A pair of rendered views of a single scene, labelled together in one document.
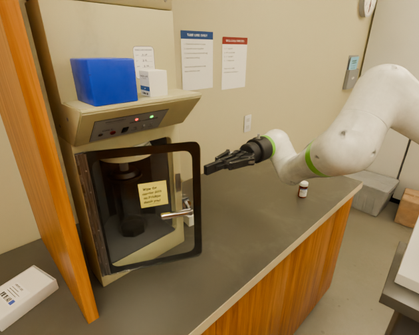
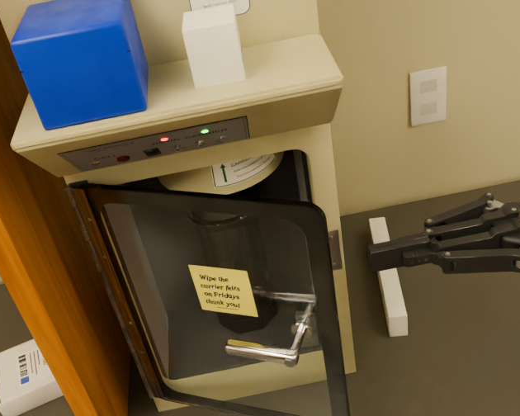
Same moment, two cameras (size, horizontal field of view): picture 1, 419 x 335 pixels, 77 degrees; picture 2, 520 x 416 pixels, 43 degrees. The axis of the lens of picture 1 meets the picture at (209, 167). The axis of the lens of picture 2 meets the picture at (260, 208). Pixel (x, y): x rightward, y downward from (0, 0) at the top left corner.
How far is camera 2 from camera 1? 0.42 m
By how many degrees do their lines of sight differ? 39
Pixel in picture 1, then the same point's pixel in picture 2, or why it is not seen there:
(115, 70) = (78, 54)
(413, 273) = not seen: outside the picture
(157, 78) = (210, 45)
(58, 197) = (11, 279)
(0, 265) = not seen: hidden behind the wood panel
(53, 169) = not seen: outside the picture
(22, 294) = (42, 373)
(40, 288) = not seen: hidden behind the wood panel
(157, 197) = (232, 298)
